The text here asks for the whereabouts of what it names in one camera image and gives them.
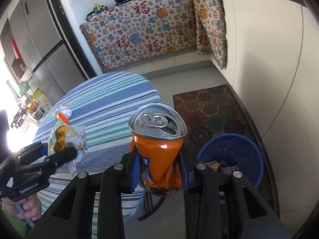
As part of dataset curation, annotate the gold black snack bag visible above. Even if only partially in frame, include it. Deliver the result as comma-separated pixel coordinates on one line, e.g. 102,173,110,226
207,161,222,173

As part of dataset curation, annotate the patterned floor rug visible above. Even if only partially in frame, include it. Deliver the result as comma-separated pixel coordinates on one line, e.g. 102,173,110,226
173,84,276,239

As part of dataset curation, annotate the white yellow snack packet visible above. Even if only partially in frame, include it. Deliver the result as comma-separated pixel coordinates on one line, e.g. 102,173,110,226
48,123,89,175

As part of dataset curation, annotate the yellow green cardboard box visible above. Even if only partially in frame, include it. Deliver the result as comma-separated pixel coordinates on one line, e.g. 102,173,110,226
31,88,51,107

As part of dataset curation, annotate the grey refrigerator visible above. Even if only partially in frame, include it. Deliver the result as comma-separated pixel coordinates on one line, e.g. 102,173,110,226
0,0,91,105

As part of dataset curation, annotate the crushed orange can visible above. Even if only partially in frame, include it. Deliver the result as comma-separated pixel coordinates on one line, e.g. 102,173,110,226
128,104,188,197

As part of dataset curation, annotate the red hanging decoration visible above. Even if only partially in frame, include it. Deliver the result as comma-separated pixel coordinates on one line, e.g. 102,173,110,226
11,38,22,58

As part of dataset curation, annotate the orange white wrapper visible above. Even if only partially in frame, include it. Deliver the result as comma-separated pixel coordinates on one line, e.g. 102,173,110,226
53,104,71,125

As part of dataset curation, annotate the dark lidded pot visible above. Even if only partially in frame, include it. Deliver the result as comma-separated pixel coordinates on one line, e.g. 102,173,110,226
86,10,109,22

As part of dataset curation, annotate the blue waste bin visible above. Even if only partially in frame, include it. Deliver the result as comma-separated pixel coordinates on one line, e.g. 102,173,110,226
196,133,265,192

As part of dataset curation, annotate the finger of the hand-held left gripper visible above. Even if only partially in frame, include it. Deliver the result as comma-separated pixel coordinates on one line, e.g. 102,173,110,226
25,146,78,176
10,141,49,166

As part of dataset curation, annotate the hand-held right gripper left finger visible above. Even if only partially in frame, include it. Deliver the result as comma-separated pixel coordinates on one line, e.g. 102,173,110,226
30,152,141,239

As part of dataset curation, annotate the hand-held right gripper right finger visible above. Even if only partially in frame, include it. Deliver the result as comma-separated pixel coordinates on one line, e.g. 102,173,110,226
178,149,291,239

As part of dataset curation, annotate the person's left hand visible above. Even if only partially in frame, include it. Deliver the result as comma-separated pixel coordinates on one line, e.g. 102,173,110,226
2,194,43,227

